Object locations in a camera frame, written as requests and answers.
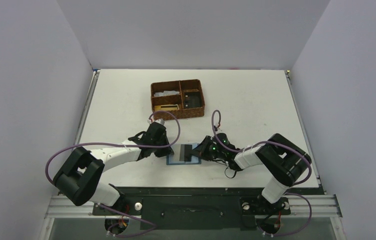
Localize black card with stripe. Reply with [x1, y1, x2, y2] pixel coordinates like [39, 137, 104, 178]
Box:
[180, 144, 192, 163]

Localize blue leather card holder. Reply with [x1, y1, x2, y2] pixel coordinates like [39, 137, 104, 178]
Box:
[166, 143, 201, 166]

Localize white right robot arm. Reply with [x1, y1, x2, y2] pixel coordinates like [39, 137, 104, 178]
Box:
[184, 132, 312, 204]

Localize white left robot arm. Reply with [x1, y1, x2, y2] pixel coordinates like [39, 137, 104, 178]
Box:
[52, 119, 173, 207]

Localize gold card in basket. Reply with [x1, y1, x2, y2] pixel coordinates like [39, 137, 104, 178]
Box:
[152, 104, 180, 112]

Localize silver cards in basket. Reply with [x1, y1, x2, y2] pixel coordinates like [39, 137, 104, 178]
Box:
[153, 90, 180, 97]

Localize brown woven divided basket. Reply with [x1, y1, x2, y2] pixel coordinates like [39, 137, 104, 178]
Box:
[150, 79, 206, 120]

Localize black items in basket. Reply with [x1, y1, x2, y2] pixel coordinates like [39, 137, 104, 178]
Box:
[184, 91, 202, 109]

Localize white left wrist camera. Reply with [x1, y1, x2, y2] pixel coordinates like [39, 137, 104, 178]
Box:
[154, 118, 165, 125]

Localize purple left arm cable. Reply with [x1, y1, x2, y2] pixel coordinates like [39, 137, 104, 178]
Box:
[44, 110, 182, 239]

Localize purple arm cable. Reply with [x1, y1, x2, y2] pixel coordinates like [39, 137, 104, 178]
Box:
[44, 110, 182, 239]
[211, 109, 313, 238]

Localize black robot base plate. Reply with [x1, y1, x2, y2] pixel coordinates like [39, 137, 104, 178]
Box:
[58, 185, 291, 231]

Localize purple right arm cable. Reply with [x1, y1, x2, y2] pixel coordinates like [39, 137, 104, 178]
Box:
[211, 109, 313, 238]

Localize aluminium frame rail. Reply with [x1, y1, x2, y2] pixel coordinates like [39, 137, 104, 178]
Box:
[43, 194, 342, 220]

